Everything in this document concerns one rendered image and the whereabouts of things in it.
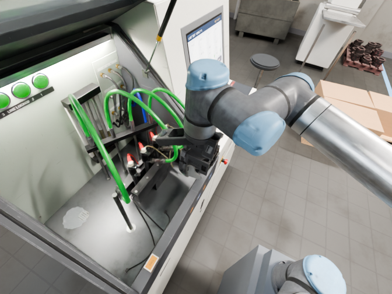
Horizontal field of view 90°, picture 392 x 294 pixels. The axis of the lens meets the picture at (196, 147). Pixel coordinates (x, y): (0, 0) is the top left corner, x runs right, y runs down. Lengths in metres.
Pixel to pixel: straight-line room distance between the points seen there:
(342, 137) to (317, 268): 0.46
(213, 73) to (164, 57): 0.54
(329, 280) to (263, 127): 0.56
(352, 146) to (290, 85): 0.14
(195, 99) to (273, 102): 0.13
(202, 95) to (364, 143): 0.27
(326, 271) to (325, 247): 1.45
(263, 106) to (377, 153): 0.19
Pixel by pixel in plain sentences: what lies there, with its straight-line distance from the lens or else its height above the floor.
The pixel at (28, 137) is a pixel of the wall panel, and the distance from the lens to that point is 0.85.
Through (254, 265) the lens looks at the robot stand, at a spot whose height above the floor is 0.80.
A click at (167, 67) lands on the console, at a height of 1.34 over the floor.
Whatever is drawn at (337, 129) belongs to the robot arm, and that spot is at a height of 1.55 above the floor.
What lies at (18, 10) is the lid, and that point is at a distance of 0.48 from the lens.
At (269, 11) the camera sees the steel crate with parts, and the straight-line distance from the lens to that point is 5.22.
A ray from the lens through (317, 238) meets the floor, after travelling 2.21.
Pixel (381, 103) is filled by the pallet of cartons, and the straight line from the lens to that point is 3.37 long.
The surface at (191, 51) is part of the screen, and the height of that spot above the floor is 1.34.
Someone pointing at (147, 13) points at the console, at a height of 1.52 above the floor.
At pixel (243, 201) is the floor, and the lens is 2.03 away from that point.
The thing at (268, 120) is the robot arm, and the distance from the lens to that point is 0.31.
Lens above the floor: 1.75
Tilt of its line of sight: 50 degrees down
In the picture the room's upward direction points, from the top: 8 degrees clockwise
